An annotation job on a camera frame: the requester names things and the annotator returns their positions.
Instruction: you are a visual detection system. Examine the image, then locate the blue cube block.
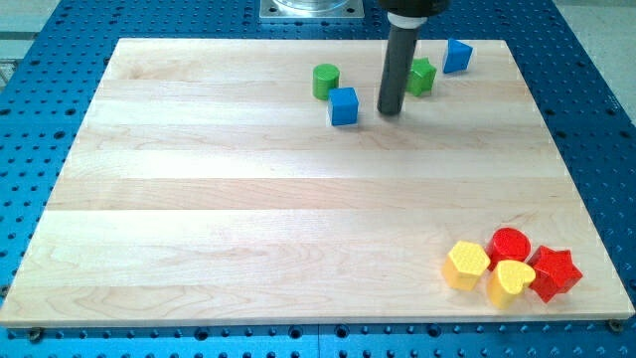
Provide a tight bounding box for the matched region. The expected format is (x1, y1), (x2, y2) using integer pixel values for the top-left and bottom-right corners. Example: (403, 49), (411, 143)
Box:
(328, 88), (359, 126)

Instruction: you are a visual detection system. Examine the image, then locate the black robot arm end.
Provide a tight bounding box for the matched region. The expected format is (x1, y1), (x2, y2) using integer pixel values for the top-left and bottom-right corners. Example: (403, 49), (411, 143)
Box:
(378, 0), (451, 30)

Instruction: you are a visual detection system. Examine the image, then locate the green star block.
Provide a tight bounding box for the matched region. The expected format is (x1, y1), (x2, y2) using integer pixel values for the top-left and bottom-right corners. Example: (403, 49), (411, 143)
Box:
(406, 58), (436, 96)

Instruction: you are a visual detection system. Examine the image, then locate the red star block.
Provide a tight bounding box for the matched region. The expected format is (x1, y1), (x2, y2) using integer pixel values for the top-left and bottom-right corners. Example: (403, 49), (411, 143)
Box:
(528, 246), (583, 303)

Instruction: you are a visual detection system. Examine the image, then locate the green cylinder block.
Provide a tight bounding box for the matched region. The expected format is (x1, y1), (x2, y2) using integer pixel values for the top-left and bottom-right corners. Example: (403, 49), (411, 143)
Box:
(312, 64), (340, 100)

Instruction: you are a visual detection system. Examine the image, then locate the light wooden board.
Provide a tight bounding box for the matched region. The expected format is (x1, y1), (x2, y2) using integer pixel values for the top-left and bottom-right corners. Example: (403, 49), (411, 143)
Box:
(1, 39), (634, 328)

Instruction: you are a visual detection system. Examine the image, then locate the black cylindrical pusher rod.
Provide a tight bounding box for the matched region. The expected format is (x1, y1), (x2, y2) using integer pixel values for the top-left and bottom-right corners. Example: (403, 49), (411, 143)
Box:
(377, 25), (419, 115)

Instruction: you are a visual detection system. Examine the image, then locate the yellow hexagon block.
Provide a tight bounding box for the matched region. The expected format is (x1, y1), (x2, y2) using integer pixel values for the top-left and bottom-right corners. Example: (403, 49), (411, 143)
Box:
(441, 241), (490, 291)

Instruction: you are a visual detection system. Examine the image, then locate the blue triangular prism block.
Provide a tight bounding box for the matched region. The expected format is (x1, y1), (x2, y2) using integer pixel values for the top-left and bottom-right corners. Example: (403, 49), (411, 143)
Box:
(442, 39), (473, 74)

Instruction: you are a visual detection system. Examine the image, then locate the red cylinder block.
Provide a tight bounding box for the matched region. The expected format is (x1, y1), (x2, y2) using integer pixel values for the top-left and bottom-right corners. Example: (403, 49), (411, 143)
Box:
(485, 228), (531, 270)

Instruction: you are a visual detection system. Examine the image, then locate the yellow heart block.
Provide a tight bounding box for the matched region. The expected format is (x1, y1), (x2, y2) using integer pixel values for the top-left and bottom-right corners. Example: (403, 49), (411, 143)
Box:
(486, 260), (536, 309)

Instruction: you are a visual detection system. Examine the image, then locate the blue perforated table plate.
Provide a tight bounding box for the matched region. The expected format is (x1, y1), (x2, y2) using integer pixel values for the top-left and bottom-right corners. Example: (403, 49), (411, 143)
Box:
(1, 1), (635, 357)

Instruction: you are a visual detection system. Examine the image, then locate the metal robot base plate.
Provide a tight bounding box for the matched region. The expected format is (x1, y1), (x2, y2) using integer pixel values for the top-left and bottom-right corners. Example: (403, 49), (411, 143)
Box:
(259, 0), (365, 20)

